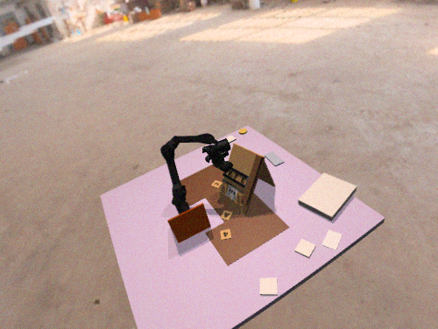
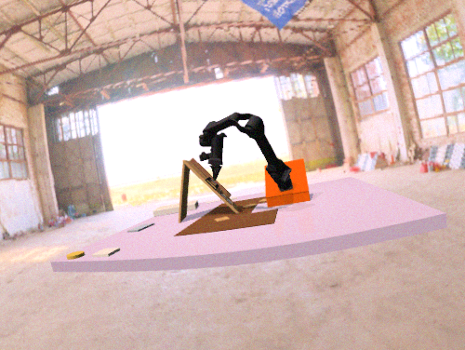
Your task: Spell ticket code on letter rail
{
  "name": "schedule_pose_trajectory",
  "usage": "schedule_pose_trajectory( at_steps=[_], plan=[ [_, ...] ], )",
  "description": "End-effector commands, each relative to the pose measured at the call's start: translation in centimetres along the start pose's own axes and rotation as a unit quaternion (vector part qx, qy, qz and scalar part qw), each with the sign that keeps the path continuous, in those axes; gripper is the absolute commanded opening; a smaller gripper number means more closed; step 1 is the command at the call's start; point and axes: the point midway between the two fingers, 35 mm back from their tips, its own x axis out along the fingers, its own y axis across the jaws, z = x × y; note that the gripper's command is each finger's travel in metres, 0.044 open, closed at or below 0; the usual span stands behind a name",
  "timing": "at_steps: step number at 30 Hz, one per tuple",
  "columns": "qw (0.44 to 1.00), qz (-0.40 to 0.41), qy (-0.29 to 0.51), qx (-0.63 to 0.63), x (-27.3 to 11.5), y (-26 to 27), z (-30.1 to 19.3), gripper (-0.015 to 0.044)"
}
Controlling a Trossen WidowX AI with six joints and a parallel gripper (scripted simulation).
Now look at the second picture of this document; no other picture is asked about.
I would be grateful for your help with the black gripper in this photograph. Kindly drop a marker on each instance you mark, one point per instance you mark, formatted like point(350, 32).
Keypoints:
point(216, 162)

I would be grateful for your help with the yellow round disc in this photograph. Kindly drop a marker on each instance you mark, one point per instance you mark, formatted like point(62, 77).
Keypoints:
point(75, 255)

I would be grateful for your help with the grey flat rectangular tile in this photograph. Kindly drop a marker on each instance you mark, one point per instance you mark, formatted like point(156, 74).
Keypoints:
point(143, 226)

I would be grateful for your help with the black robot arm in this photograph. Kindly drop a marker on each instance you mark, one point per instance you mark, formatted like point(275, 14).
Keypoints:
point(254, 128)

